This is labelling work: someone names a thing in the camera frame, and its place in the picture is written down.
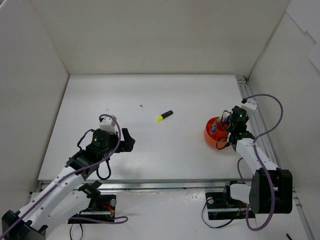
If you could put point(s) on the aluminium right side rail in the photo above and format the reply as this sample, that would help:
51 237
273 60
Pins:
257 125

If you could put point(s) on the aluminium front rail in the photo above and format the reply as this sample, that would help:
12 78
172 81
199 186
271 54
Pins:
117 185

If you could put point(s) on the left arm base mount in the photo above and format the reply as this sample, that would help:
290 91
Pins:
102 206

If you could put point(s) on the yellow highlighter marker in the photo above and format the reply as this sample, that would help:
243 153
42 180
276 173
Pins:
164 115

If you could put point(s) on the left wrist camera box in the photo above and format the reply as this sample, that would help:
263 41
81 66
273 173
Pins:
107 124

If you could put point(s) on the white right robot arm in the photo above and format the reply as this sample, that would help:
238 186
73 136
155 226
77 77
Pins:
270 190

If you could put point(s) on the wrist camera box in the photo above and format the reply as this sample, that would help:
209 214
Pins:
107 124
249 105

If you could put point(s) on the orange round organizer container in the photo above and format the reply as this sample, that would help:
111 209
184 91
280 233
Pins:
219 140

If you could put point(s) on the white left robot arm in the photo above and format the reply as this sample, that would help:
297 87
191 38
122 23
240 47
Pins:
67 194

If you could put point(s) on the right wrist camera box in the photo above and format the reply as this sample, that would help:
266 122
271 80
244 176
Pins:
249 105

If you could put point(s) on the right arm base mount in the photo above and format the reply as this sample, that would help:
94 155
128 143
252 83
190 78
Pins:
220 206

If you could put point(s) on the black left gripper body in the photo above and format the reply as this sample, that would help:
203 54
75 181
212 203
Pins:
124 141

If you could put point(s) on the clear small spray bottle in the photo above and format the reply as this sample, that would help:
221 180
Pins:
213 129

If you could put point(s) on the aluminium rail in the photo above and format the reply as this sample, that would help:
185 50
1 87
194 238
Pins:
257 125
117 185

